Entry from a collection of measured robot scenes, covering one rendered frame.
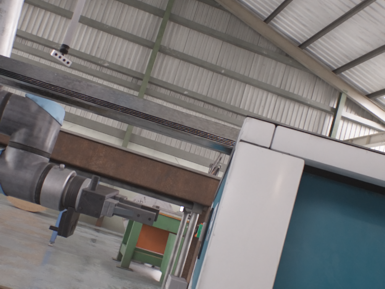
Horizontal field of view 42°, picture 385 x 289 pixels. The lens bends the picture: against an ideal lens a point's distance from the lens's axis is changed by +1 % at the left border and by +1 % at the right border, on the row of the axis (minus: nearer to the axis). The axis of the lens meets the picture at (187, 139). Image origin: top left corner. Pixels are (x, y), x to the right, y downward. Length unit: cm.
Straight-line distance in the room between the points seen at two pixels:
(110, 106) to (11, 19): 55
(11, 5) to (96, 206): 42
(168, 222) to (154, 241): 77
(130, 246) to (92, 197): 486
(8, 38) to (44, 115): 17
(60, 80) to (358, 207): 35
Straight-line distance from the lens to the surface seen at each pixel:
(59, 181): 106
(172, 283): 143
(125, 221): 1178
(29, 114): 109
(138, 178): 142
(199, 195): 143
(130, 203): 109
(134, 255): 590
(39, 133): 109
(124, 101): 58
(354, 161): 41
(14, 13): 108
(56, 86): 58
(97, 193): 101
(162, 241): 663
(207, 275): 39
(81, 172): 149
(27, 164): 108
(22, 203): 1151
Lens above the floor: 64
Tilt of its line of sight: 10 degrees up
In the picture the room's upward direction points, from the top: 17 degrees clockwise
